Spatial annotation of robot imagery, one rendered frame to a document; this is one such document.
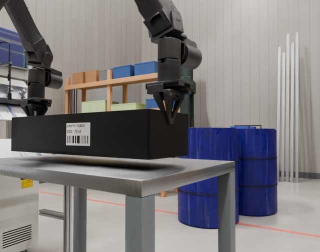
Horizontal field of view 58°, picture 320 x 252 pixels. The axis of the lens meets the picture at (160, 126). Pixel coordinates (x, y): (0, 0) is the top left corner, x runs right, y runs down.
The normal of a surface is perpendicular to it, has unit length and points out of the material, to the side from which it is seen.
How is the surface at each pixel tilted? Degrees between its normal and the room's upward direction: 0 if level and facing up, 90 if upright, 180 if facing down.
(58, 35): 90
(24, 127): 90
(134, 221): 90
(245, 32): 90
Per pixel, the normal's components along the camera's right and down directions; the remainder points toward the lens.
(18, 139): -0.58, -0.03
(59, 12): 0.85, -0.01
